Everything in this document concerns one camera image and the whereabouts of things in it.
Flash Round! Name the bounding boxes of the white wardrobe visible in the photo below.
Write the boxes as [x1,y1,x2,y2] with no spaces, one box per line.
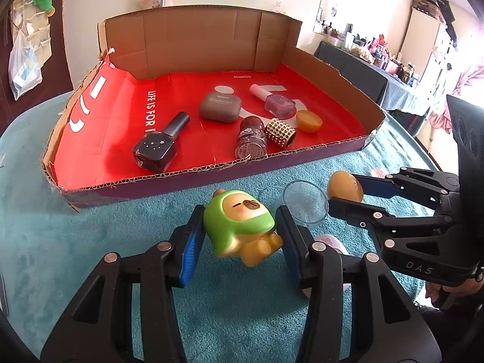
[401,0,466,95]

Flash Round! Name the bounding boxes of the pink hanging clothes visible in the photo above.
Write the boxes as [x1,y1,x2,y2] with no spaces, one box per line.
[427,64,484,133]

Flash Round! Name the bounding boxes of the person's right hand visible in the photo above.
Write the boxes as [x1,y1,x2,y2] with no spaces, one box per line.
[424,270,484,312]

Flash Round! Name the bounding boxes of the gold studded cuff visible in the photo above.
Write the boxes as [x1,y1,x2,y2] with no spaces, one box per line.
[265,118,297,149]

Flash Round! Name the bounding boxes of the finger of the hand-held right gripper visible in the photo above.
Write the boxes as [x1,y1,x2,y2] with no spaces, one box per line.
[328,198,478,287]
[350,166,461,214]

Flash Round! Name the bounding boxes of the glitter bottle with red cap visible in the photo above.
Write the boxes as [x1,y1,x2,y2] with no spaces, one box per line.
[235,115,268,158]

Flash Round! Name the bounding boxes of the side table with blue cloth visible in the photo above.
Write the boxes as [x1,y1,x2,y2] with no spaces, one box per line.
[314,41,435,116]

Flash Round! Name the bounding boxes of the black nail polish bottle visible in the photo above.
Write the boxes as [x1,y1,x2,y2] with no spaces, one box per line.
[132,111,191,172]

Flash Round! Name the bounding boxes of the row of cosmetic bottles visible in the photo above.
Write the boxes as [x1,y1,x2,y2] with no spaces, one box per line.
[321,23,420,84]

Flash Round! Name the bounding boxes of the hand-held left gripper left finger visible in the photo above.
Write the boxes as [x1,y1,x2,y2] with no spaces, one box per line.
[40,204,207,363]

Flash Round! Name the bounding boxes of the teal fleece blanket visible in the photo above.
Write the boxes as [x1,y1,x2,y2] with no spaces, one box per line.
[0,91,443,363]

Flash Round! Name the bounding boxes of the pink nail polish bottle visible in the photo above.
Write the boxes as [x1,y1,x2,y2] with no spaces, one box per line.
[250,83,296,119]

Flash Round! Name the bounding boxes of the hanging pocket organizer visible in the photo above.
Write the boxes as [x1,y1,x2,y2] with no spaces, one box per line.
[11,0,54,65]

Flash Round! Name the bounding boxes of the amber round soap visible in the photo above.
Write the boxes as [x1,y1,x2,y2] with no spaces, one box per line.
[296,110,323,134]
[327,171,364,202]

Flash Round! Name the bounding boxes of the cardboard box with red lining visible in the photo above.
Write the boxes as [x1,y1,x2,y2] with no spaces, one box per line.
[41,5,386,212]

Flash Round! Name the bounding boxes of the clear plastic bag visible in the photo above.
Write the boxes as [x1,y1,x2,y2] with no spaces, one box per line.
[8,26,43,101]

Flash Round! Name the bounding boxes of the pink round compact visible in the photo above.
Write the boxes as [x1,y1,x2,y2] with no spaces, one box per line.
[313,234,350,258]

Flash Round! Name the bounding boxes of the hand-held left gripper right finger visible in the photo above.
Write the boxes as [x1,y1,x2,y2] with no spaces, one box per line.
[275,205,443,363]

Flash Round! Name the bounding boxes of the dark brown door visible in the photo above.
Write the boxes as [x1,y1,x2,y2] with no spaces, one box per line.
[0,0,74,137]

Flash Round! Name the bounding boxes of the green hooded bear figurine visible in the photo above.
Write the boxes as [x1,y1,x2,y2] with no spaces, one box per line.
[203,190,284,268]

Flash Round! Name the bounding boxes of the dark bag on wardrobe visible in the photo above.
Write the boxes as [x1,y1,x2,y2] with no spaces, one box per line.
[412,0,458,23]

